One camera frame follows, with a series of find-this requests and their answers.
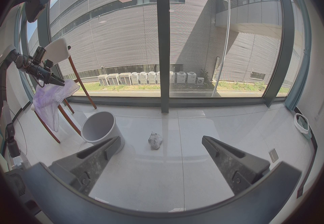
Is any white cushioned wooden chair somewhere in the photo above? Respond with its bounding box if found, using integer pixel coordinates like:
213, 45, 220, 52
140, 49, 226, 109
32, 38, 98, 144

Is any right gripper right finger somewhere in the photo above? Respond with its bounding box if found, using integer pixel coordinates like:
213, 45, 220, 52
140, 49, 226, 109
202, 136, 271, 197

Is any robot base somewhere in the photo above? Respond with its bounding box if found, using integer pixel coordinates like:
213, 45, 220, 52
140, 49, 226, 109
0, 100, 33, 201

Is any blue-green curtain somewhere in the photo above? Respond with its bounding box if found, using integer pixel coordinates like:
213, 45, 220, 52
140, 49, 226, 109
286, 0, 313, 111

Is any purple plastic bag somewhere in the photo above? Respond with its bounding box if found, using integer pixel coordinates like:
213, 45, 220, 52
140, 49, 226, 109
32, 79, 80, 132

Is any white trash bin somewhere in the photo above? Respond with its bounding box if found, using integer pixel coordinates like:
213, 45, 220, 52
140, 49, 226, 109
80, 111, 125, 154

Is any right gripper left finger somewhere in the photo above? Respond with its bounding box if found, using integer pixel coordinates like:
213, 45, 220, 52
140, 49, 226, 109
48, 136, 121, 196

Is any window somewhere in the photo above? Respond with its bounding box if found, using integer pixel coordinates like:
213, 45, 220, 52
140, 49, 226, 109
15, 0, 308, 115

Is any white paper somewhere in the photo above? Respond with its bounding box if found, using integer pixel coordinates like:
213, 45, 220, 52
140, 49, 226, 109
147, 131, 163, 150

